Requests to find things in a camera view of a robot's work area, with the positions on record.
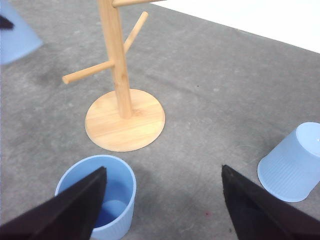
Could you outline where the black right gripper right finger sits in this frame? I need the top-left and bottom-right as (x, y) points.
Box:
(221, 165), (320, 240)

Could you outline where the wooden mug tree stand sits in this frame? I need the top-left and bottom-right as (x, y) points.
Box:
(62, 0), (166, 152)

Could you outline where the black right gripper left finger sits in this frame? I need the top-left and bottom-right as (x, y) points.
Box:
(0, 166), (107, 240)

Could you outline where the blue ribbed cup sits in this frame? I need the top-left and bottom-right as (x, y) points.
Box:
(56, 155), (137, 240)
(0, 0), (43, 65)
(257, 121), (320, 202)

